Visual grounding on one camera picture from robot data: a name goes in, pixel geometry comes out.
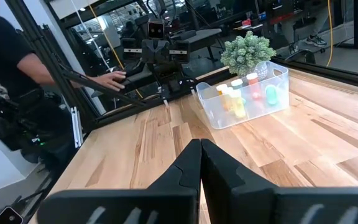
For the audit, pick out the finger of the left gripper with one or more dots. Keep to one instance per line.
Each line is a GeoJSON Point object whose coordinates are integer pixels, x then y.
{"type": "Point", "coordinates": [148, 51]}
{"type": "Point", "coordinates": [162, 51]}

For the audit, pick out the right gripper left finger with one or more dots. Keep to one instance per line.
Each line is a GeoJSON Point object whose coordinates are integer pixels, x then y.
{"type": "Point", "coordinates": [185, 174]}

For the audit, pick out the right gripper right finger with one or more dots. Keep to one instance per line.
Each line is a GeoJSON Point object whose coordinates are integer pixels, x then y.
{"type": "Point", "coordinates": [228, 193]}

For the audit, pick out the small orange pill bottle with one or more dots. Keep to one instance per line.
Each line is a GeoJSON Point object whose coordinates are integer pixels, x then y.
{"type": "Point", "coordinates": [221, 91]}

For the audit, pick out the teal pill bottle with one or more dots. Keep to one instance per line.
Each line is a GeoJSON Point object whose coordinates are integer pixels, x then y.
{"type": "Point", "coordinates": [237, 82]}

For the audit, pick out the small yellow pill bottle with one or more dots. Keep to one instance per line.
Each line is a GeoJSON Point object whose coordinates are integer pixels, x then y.
{"type": "Point", "coordinates": [238, 107]}
{"type": "Point", "coordinates": [228, 98]}

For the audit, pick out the red pill bottle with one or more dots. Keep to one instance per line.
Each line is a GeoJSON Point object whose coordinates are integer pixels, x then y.
{"type": "Point", "coordinates": [253, 85]}

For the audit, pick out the green pill bottle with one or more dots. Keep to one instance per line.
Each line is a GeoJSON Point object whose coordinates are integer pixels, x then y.
{"type": "Point", "coordinates": [271, 95]}

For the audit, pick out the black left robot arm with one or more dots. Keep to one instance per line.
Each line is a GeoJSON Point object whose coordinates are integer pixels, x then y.
{"type": "Point", "coordinates": [172, 84]}

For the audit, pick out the clear plastic bin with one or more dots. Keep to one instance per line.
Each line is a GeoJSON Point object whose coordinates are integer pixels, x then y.
{"type": "Point", "coordinates": [259, 109]}

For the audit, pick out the gray side table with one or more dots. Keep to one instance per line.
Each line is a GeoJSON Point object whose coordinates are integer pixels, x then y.
{"type": "Point", "coordinates": [197, 35]}

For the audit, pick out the person's hand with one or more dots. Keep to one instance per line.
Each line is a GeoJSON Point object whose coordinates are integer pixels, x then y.
{"type": "Point", "coordinates": [113, 80]}

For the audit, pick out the green artificial potted plant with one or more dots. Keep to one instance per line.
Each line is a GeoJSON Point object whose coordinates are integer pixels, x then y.
{"type": "Point", "coordinates": [247, 51]}

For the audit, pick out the person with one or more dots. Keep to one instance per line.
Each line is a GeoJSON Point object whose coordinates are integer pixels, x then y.
{"type": "Point", "coordinates": [317, 40]}
{"type": "Point", "coordinates": [5, 46]}

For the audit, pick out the black blocky equipment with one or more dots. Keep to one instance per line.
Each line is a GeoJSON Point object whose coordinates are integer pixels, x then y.
{"type": "Point", "coordinates": [17, 124]}

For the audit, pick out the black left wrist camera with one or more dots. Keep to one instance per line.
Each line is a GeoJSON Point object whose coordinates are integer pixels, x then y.
{"type": "Point", "coordinates": [156, 29]}

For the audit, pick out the silver metal bracket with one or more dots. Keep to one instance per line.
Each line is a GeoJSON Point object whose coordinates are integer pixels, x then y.
{"type": "Point", "coordinates": [76, 127]}

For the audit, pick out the small black camera box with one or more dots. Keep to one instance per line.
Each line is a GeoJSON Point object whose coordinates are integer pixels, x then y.
{"type": "Point", "coordinates": [8, 217]}

